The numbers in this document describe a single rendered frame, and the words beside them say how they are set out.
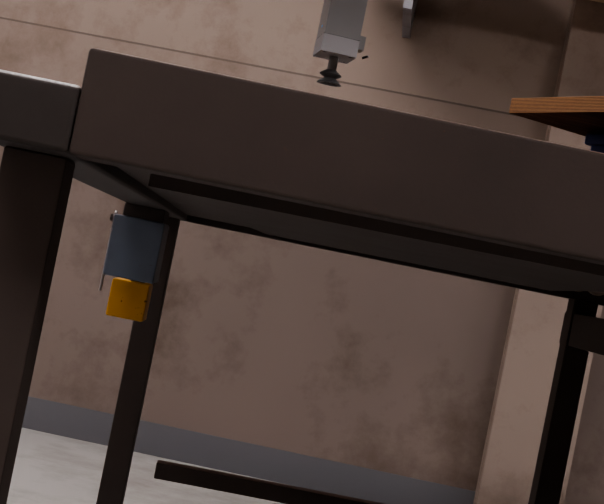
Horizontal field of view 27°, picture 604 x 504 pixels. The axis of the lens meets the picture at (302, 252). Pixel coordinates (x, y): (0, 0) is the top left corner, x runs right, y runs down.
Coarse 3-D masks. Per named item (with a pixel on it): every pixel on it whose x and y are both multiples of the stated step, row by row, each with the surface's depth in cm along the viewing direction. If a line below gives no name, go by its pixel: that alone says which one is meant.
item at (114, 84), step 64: (128, 64) 109; (128, 128) 109; (192, 128) 109; (256, 128) 109; (320, 128) 110; (384, 128) 110; (448, 128) 110; (256, 192) 111; (320, 192) 110; (384, 192) 110; (448, 192) 110; (512, 192) 110; (576, 192) 111; (576, 256) 111
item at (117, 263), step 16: (128, 208) 244; (144, 208) 244; (112, 224) 247; (128, 224) 243; (144, 224) 243; (160, 224) 243; (112, 240) 243; (128, 240) 243; (144, 240) 243; (160, 240) 243; (112, 256) 243; (128, 256) 243; (144, 256) 243; (160, 256) 248; (112, 272) 243; (128, 272) 243; (144, 272) 243
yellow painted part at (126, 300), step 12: (120, 288) 263; (132, 288) 263; (144, 288) 263; (108, 300) 263; (120, 300) 263; (132, 300) 263; (144, 300) 263; (108, 312) 263; (120, 312) 263; (132, 312) 263; (144, 312) 264
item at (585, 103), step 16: (592, 96) 135; (512, 112) 146; (528, 112) 143; (544, 112) 141; (560, 112) 139; (576, 112) 136; (592, 112) 134; (560, 128) 150; (576, 128) 147; (592, 128) 145
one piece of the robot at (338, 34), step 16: (336, 0) 213; (352, 0) 213; (336, 16) 213; (352, 16) 214; (320, 32) 218; (336, 32) 213; (352, 32) 214; (320, 48) 213; (336, 48) 213; (352, 48) 214; (336, 64) 217
